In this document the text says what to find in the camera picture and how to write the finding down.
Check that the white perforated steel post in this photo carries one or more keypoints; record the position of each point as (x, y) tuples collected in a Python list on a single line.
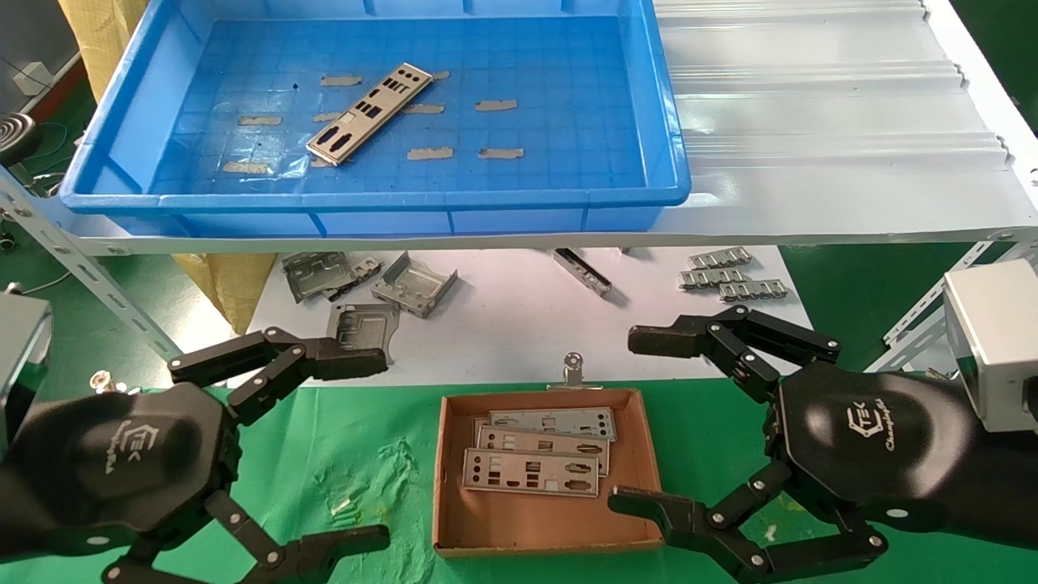
[(81, 264), (932, 304)]

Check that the brown cardboard box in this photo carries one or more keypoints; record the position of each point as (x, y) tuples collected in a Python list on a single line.
[(535, 523)]

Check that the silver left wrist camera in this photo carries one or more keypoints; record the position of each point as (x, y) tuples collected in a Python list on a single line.
[(20, 357)]

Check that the long narrow metal bracket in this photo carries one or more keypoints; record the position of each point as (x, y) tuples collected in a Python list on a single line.
[(582, 272)]

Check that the flat grey metal plate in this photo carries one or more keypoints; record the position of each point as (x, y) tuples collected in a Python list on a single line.
[(365, 320)]

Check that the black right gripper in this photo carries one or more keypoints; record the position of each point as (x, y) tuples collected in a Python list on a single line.
[(876, 446)]

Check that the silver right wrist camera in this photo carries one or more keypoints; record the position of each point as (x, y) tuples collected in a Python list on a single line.
[(997, 341)]

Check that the yellow woven bag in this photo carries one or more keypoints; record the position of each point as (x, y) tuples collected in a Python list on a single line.
[(231, 284)]

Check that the white plastic block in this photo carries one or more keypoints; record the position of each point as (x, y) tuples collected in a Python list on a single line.
[(32, 77)]

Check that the white corrugated shelf board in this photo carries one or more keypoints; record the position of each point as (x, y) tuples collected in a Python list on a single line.
[(811, 122)]

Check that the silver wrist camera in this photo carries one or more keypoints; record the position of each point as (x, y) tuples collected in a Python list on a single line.
[(20, 357), (997, 341)]

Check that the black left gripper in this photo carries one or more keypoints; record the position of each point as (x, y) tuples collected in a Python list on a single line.
[(122, 462)]

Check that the blue plastic tray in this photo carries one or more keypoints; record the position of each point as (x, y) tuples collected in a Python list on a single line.
[(568, 73)]

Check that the grey metal tray bracket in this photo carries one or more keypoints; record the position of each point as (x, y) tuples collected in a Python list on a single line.
[(413, 288)]

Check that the small slotted metal strip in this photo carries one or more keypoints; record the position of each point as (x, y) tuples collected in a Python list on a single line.
[(754, 289), (720, 259), (712, 278)]

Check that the small slotted metal piece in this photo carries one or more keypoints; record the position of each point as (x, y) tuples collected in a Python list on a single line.
[(366, 268)]

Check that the green table cloth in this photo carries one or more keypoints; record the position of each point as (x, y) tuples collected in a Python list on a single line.
[(340, 438)]

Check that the folded grey metal bracket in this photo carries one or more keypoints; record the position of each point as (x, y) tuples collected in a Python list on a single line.
[(312, 276)]

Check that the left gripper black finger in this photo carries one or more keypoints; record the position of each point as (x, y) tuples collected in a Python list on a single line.
[(349, 363)]

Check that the black round coil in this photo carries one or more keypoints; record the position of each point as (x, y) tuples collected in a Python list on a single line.
[(15, 134)]

